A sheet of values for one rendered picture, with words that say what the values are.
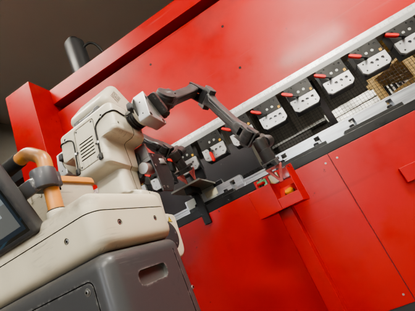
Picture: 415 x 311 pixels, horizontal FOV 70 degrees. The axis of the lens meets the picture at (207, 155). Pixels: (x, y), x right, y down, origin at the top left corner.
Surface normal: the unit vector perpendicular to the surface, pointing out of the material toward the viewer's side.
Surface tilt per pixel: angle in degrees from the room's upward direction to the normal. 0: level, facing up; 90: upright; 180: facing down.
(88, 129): 82
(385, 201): 90
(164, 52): 90
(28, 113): 90
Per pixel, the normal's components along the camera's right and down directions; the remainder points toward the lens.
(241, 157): -0.35, -0.17
